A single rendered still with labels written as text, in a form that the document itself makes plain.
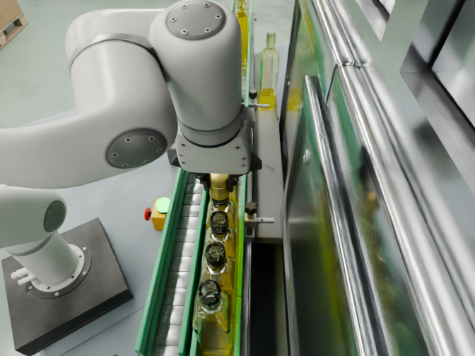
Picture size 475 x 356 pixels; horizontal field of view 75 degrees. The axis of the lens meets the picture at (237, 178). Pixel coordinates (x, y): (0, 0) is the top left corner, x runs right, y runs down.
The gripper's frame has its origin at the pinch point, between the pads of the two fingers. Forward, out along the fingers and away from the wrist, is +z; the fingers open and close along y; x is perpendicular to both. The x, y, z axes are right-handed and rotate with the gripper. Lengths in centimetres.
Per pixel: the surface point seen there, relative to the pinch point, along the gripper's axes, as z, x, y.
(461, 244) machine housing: -29.7, 18.0, -15.5
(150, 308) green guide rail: 16.6, 19.2, 12.2
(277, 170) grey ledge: 35.6, -21.6, -13.2
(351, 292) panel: -20.8, 19.4, -12.9
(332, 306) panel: -14.1, 19.8, -13.2
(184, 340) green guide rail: 14.7, 24.1, 4.9
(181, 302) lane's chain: 25.3, 17.2, 8.2
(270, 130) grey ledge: 40, -40, -11
